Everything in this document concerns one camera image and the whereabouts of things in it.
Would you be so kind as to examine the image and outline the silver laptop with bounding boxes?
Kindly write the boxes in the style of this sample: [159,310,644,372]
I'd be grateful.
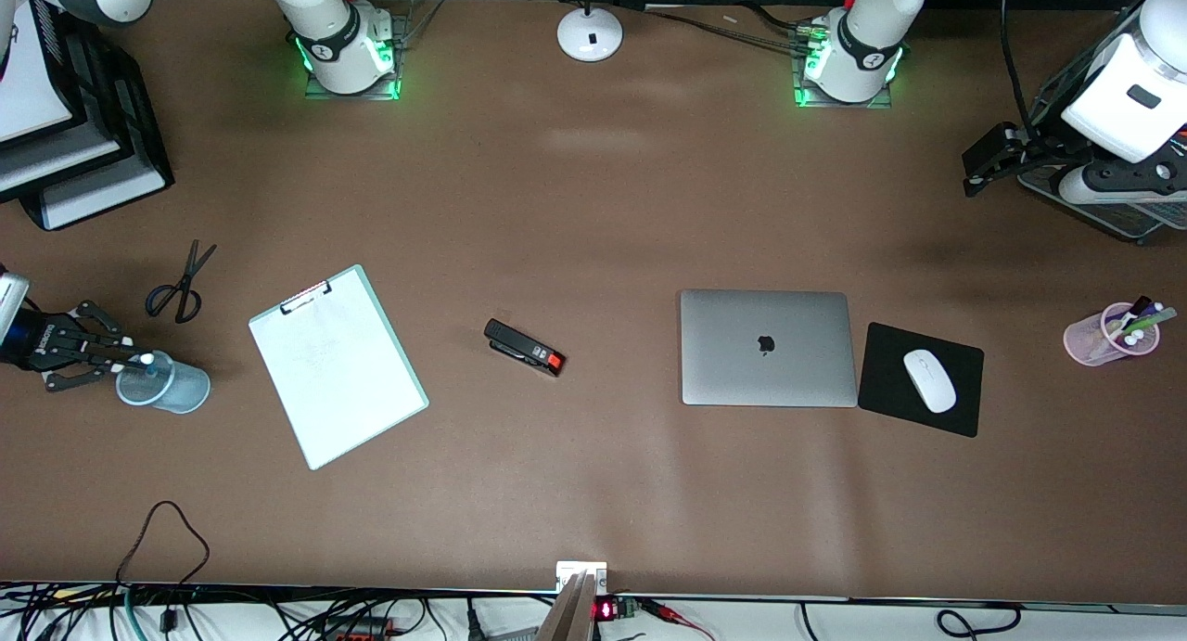
[680,289,859,408]

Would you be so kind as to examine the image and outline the black purple marker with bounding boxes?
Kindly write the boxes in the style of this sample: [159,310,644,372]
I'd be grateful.
[1109,295,1154,331]

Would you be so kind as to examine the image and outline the green marker in cup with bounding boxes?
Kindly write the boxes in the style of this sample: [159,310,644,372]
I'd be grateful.
[1117,307,1179,339]

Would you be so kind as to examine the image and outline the black scissors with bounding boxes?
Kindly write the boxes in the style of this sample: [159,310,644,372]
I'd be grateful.
[145,240,219,325]

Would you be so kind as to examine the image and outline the blue mesh pen cup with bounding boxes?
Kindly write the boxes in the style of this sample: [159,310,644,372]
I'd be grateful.
[116,350,211,415]

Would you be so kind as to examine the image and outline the white paper sheet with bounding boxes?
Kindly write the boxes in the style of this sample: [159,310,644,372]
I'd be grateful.
[0,6,77,144]
[42,159,170,231]
[0,123,121,197]

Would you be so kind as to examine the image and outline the pink pen cup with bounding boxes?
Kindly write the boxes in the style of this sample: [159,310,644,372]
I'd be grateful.
[1064,302,1160,367]

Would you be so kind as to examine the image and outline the black stacked document tray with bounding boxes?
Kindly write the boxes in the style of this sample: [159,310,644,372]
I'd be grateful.
[0,0,175,232]

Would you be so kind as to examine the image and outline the white computer mouse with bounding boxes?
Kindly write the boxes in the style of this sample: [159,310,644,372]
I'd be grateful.
[903,349,957,414]

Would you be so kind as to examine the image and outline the black mouse pad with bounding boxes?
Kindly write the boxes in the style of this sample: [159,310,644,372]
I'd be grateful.
[858,322,985,438]

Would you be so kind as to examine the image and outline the white clipboard paper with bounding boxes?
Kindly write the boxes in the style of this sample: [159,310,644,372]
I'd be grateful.
[250,272,420,468]

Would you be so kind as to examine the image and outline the pale green clipboard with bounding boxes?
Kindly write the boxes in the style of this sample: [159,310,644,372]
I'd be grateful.
[248,263,430,471]

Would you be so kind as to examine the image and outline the red terminal block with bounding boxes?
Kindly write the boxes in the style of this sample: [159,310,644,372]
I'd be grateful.
[320,616,398,641]

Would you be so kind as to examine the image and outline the white round-base stand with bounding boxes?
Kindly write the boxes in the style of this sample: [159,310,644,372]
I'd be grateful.
[556,0,624,63]

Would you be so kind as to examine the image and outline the black stapler with red tip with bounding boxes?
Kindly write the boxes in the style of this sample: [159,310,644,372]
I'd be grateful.
[483,318,566,378]

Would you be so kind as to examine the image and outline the black wire mesh tray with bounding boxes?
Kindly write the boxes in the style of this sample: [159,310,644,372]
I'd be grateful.
[1017,6,1187,245]

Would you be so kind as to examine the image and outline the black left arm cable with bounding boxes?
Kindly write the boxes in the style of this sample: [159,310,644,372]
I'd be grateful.
[1000,0,1035,134]

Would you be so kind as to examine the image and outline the dark looped cable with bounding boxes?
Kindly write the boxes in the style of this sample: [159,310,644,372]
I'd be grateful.
[115,500,211,588]

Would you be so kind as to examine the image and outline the black braided cable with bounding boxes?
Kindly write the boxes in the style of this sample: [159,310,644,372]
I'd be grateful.
[640,6,817,58]
[740,3,812,37]

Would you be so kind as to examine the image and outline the black coiled cable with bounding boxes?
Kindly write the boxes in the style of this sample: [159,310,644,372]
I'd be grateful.
[935,604,1023,640]

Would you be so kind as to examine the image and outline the white bracket plate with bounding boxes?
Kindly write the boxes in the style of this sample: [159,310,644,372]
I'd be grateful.
[555,561,608,596]

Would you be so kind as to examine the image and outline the grey mounting post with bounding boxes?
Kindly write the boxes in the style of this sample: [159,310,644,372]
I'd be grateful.
[536,571,596,641]

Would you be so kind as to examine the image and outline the red and black wires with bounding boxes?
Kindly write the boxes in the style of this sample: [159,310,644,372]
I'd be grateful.
[640,599,717,641]

